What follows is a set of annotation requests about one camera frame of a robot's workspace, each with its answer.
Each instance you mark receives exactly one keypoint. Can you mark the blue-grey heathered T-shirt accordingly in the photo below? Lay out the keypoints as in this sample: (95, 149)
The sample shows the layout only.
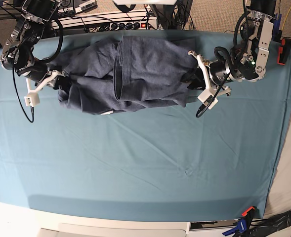
(127, 75)

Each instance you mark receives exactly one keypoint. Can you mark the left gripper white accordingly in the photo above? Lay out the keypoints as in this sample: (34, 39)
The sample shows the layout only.
(209, 77)

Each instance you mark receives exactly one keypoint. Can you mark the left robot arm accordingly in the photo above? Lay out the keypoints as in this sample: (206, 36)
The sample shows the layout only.
(247, 58)

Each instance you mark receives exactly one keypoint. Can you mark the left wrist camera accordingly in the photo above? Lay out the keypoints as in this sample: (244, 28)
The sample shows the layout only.
(206, 98)

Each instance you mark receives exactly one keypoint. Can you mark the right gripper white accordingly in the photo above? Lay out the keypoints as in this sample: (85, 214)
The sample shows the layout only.
(59, 80)

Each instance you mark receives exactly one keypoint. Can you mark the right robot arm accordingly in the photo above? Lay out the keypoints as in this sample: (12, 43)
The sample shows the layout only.
(17, 54)

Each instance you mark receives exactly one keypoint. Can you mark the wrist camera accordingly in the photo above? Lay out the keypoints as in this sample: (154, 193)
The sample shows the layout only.
(32, 99)
(206, 98)

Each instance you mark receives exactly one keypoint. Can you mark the orange black clamp top right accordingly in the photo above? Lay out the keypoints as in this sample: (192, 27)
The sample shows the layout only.
(284, 51)

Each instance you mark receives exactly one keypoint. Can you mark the teal table cloth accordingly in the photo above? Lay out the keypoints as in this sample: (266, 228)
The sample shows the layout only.
(154, 165)

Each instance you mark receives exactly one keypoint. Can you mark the blue black clamp top right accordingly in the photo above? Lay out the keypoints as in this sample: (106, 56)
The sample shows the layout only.
(277, 33)

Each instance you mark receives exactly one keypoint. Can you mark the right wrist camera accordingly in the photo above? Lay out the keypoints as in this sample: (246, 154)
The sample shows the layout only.
(32, 99)

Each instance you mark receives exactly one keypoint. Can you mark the orange blue clamp bottom right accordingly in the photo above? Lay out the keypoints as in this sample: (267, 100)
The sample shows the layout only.
(243, 224)

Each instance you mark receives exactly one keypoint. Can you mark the black power strip red switch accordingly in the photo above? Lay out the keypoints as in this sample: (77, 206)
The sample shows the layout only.
(127, 26)

